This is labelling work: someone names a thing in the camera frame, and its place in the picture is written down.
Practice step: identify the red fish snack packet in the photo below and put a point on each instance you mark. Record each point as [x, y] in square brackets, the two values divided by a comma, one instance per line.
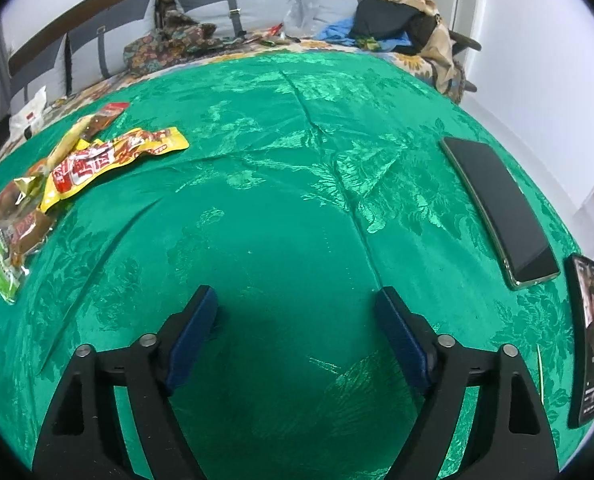
[109, 111]

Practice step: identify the clear plastic bag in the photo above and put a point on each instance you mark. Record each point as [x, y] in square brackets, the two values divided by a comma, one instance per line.
[302, 10]

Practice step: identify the blue cloth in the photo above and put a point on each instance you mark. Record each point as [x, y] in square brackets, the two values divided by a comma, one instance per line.
[339, 30]

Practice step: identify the orange brown snack packet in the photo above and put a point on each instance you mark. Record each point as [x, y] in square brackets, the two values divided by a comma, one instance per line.
[22, 230]

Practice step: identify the large yellow snack packet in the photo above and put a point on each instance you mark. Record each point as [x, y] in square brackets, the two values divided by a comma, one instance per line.
[107, 157]

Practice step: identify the smartphone with lit screen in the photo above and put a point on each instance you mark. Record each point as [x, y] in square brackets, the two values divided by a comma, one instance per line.
[592, 340]

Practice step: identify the dark floral cloth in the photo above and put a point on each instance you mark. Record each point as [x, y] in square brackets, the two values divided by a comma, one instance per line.
[167, 45]

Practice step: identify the gold foil snack packet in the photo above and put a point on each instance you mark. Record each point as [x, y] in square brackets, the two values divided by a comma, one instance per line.
[29, 180]

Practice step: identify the floral bedsheet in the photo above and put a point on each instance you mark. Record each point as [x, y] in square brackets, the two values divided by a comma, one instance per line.
[287, 47]

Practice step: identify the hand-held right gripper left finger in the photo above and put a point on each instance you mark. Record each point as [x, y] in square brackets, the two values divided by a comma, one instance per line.
[192, 345]

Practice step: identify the green satin cloth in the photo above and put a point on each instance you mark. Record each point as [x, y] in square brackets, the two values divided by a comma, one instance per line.
[287, 185]

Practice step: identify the black and tan bag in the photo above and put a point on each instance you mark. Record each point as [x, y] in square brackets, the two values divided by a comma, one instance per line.
[437, 50]

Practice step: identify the small red wrapper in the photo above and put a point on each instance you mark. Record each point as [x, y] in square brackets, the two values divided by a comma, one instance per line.
[277, 32]

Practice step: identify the large black smartphone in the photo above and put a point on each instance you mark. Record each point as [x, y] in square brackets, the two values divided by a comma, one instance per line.
[502, 210]

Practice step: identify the white plastic bag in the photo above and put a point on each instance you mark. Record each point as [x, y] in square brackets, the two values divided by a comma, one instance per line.
[27, 110]

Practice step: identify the black chair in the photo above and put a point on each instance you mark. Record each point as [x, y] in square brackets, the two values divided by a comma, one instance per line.
[464, 39]

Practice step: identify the pale yellow sausage packet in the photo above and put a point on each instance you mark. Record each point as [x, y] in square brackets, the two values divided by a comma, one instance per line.
[72, 137]

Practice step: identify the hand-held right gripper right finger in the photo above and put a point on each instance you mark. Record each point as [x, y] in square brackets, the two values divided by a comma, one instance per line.
[402, 345]

